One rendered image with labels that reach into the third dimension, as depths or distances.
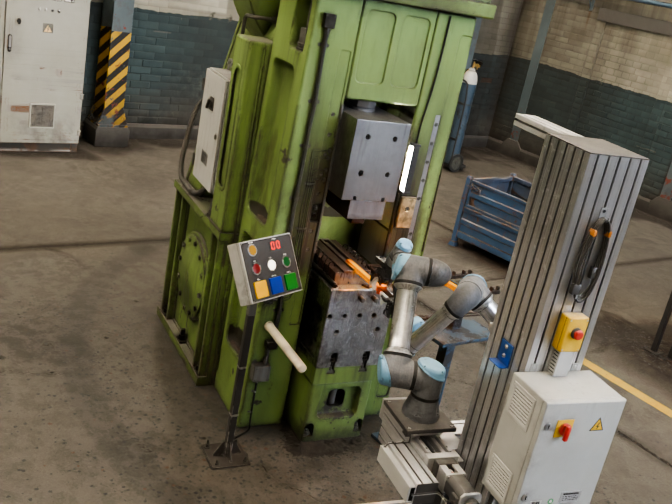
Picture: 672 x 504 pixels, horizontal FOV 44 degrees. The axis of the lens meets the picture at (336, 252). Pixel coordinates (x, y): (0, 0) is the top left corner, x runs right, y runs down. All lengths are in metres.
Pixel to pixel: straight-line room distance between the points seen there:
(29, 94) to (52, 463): 5.21
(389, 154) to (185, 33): 6.21
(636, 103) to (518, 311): 9.13
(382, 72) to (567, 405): 1.92
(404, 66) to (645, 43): 8.15
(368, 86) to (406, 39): 0.29
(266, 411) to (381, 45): 2.02
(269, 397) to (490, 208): 3.98
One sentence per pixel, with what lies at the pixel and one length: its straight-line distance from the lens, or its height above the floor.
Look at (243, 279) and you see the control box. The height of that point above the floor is 1.05.
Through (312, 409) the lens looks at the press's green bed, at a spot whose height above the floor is 0.21.
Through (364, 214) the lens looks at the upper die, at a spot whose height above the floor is 1.30.
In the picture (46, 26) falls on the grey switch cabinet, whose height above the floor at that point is 1.27.
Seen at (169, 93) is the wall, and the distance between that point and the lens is 10.03.
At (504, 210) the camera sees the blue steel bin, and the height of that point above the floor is 0.54.
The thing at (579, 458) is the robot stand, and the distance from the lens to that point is 3.07.
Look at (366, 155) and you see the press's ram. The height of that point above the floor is 1.59.
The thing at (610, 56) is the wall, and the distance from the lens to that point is 12.31.
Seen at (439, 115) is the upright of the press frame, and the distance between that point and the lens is 4.28.
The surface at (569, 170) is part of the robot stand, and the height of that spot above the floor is 1.94.
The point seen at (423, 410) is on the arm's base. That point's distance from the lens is 3.30.
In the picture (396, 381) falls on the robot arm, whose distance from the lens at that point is 3.24.
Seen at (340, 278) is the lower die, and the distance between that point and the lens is 4.15.
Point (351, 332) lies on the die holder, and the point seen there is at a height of 0.67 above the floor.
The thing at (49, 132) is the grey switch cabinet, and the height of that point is 0.22.
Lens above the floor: 2.47
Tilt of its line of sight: 20 degrees down
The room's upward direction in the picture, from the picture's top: 12 degrees clockwise
